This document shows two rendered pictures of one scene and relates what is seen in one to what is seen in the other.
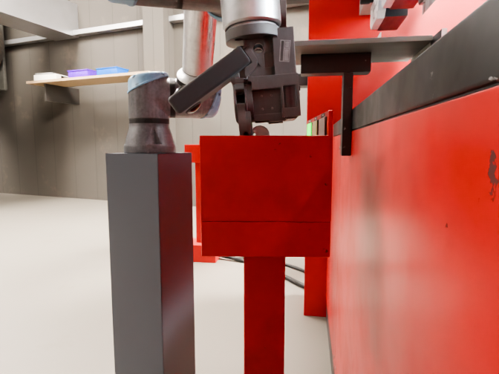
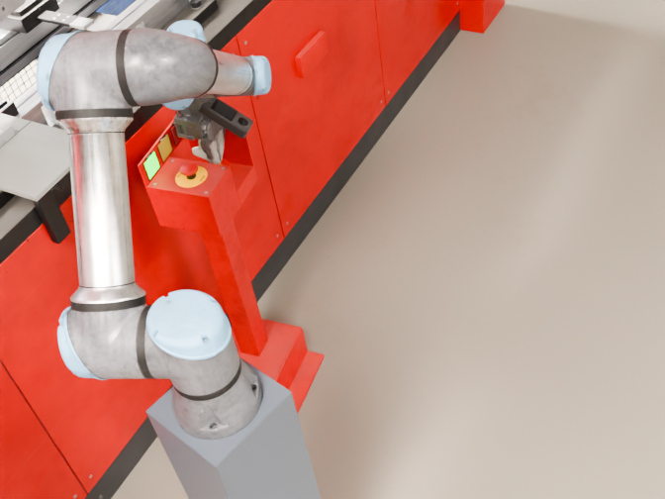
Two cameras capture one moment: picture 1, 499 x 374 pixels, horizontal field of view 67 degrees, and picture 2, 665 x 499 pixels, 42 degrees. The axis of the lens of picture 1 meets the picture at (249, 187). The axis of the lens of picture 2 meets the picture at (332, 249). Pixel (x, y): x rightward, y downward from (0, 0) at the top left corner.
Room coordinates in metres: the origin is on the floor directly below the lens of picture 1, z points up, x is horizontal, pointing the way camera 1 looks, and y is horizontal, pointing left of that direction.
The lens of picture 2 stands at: (1.82, 0.91, 1.96)
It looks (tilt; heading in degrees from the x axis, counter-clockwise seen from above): 45 degrees down; 207
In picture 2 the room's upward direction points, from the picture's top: 10 degrees counter-clockwise
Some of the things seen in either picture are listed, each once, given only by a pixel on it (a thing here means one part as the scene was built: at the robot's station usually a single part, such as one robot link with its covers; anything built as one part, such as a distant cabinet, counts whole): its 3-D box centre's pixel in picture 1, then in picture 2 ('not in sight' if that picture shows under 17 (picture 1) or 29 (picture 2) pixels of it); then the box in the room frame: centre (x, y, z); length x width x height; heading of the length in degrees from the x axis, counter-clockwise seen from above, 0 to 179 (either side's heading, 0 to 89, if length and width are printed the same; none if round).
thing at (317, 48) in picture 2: not in sight; (312, 53); (-0.18, -0.05, 0.59); 0.15 x 0.02 x 0.07; 171
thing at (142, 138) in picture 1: (149, 136); (211, 383); (1.13, 0.30, 0.82); 0.15 x 0.15 x 0.10
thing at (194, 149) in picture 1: (200, 199); not in sight; (2.59, 0.34, 0.42); 0.25 x 0.20 x 0.83; 81
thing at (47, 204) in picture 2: (333, 106); (53, 202); (0.83, -0.18, 0.88); 0.14 x 0.04 x 0.22; 81
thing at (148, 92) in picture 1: (151, 96); (190, 340); (1.13, 0.29, 0.94); 0.13 x 0.12 x 0.14; 104
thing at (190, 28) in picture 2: not in sight; (188, 50); (0.51, 0.01, 1.04); 0.09 x 0.08 x 0.11; 14
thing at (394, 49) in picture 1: (353, 52); (18, 154); (0.83, -0.22, 1.00); 0.26 x 0.18 x 0.01; 81
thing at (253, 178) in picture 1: (264, 177); (200, 172); (0.55, -0.02, 0.75); 0.20 x 0.16 x 0.18; 179
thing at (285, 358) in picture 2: not in sight; (267, 361); (0.55, 0.01, 0.06); 0.25 x 0.20 x 0.12; 89
